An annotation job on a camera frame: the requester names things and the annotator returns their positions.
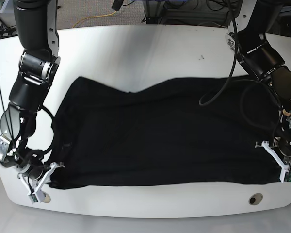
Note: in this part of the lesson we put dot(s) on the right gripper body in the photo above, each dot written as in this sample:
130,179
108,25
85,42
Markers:
31,175

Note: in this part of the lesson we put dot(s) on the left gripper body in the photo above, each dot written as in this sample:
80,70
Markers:
283,148

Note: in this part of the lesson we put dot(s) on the black T-shirt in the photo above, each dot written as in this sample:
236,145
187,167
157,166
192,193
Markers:
161,135

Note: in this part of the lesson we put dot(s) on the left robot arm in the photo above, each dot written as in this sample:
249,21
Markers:
252,20

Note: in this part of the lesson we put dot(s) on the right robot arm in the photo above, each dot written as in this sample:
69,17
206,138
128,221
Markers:
37,32

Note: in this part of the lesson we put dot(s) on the left table grommet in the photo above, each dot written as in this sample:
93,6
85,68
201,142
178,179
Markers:
47,198

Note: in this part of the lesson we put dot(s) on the table grommet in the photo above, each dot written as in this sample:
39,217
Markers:
47,198
255,199

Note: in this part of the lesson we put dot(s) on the right table grommet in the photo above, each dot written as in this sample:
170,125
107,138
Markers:
255,199

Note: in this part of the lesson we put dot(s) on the black box under table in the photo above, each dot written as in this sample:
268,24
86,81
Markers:
155,20

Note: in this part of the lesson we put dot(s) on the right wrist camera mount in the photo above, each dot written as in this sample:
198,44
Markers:
35,193

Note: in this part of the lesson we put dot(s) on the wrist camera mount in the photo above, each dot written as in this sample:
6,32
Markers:
285,174
35,193

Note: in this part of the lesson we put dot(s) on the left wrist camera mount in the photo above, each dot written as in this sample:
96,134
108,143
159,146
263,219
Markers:
285,174

